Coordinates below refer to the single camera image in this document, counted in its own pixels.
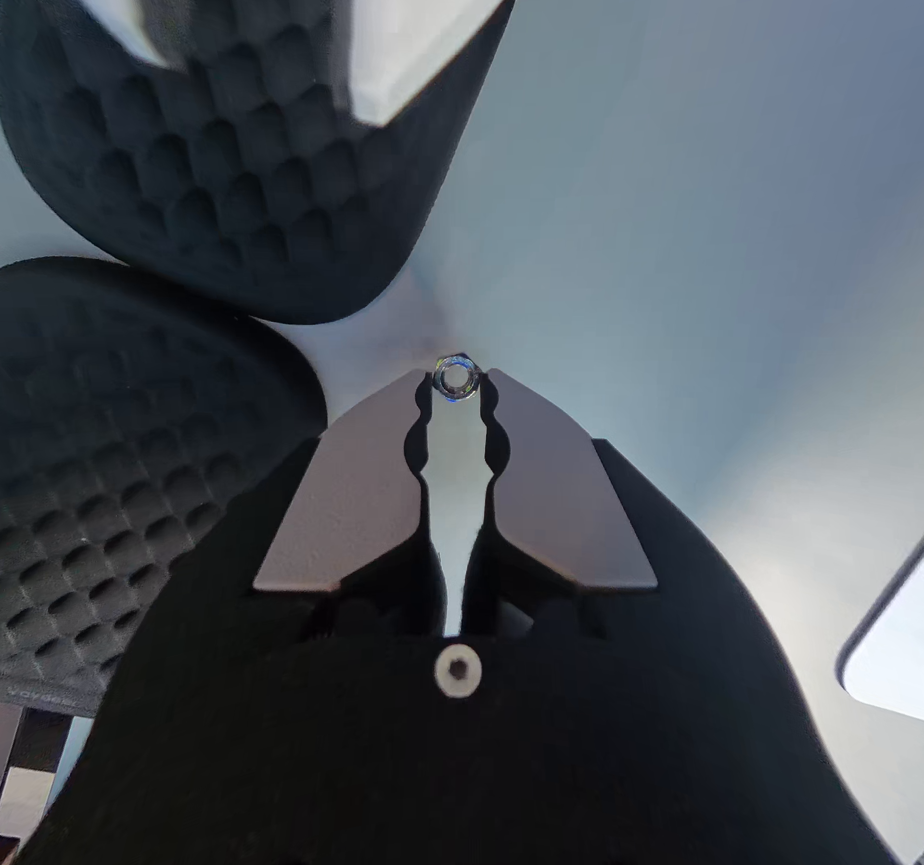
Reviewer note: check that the black white patterned pants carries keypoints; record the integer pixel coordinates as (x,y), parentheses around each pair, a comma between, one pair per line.
(25,793)

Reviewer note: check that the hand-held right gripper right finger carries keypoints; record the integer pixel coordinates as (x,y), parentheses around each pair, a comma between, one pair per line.
(570,511)

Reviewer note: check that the silver hex bolt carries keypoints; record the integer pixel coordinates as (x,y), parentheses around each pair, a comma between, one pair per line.
(440,383)

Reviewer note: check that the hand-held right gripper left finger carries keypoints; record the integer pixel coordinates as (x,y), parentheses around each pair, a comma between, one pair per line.
(354,511)

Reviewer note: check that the white document stand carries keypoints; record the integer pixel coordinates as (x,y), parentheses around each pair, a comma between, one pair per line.
(895,648)

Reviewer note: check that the black honeycomb wrist pad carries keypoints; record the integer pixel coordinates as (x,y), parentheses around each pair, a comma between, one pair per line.
(216,193)
(108,446)

